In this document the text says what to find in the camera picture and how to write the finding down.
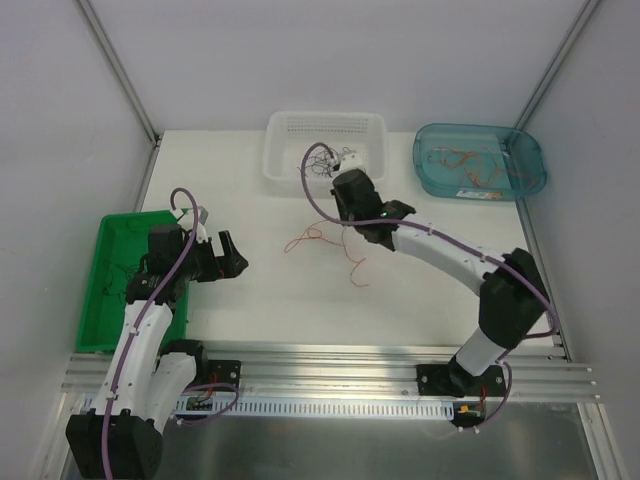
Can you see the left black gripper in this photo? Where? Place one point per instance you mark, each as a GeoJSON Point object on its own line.
{"type": "Point", "coordinates": [215, 259]}

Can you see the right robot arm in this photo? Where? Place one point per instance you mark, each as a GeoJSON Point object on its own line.
{"type": "Point", "coordinates": [509, 287]}

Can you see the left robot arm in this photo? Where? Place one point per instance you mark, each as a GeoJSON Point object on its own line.
{"type": "Point", "coordinates": [120, 436]}

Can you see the green plastic tray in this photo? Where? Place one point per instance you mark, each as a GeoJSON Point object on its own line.
{"type": "Point", "coordinates": [121, 242]}

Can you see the white perforated basket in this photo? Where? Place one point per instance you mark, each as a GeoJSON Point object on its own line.
{"type": "Point", "coordinates": [298, 144]}

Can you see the teal transparent container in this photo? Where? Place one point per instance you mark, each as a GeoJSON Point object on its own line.
{"type": "Point", "coordinates": [478, 162]}

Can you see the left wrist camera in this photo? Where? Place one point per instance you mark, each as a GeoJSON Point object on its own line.
{"type": "Point", "coordinates": [192, 220]}

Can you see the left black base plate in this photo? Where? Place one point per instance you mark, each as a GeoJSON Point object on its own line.
{"type": "Point", "coordinates": [223, 373]}

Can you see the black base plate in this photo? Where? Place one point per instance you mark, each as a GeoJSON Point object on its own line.
{"type": "Point", "coordinates": [223, 373]}
{"type": "Point", "coordinates": [444, 380]}

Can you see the white slotted cable duct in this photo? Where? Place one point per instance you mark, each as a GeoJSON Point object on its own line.
{"type": "Point", "coordinates": [249, 406]}

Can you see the left aluminium frame post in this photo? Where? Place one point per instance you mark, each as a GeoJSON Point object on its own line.
{"type": "Point", "coordinates": [107, 50]}

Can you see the aluminium frame post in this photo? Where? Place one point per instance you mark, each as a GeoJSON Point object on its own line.
{"type": "Point", "coordinates": [571, 38]}
{"type": "Point", "coordinates": [107, 50]}

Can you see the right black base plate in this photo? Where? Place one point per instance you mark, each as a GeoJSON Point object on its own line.
{"type": "Point", "coordinates": [444, 380]}

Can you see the aluminium mounting rail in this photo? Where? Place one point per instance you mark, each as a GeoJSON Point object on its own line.
{"type": "Point", "coordinates": [540, 374]}

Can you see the right aluminium frame post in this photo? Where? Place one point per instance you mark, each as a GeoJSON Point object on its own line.
{"type": "Point", "coordinates": [571, 38]}

